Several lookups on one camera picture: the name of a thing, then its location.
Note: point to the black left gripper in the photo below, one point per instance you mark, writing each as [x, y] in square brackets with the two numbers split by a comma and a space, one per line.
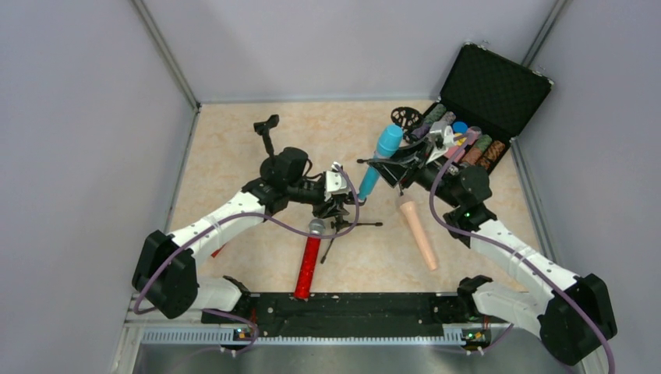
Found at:
[326, 207]

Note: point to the blue dealer button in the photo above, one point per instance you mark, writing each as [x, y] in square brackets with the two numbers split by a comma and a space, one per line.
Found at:
[459, 127]

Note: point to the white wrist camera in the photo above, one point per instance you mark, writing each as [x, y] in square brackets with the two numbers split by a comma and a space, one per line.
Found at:
[335, 182]
[440, 139]

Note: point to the black tripod stand with basket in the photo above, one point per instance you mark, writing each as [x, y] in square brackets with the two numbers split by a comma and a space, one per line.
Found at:
[405, 117]

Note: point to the black poker chip case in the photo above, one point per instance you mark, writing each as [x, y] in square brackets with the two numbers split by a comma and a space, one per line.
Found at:
[497, 95]

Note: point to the red glitter microphone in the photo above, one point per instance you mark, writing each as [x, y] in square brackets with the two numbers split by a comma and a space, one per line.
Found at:
[309, 258]

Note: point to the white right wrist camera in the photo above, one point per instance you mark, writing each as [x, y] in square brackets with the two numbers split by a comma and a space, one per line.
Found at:
[440, 139]

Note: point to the black round-base mic stand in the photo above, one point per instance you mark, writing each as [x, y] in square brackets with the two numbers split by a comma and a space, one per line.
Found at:
[268, 144]

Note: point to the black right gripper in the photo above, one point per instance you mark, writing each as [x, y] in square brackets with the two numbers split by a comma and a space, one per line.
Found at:
[404, 168]

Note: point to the blue microphone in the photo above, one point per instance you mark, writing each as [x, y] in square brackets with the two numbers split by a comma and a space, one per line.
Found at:
[388, 143]

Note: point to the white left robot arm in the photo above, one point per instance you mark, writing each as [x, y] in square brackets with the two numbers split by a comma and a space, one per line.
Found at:
[166, 274]

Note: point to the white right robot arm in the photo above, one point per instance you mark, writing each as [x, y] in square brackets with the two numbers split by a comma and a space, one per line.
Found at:
[572, 315]

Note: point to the beige microphone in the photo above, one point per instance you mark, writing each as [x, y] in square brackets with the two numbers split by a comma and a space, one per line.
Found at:
[410, 212]

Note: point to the red plastic block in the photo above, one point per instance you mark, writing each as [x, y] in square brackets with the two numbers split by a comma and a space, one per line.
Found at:
[216, 252]

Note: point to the yellow big blind button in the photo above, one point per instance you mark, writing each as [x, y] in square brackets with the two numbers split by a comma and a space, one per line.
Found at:
[458, 139]

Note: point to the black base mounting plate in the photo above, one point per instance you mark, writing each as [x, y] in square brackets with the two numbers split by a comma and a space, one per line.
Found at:
[363, 314]

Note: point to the small black tripod mic stand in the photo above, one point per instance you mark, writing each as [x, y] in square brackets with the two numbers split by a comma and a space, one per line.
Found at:
[339, 224]

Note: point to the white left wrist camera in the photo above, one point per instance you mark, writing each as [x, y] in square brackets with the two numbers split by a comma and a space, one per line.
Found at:
[335, 182]

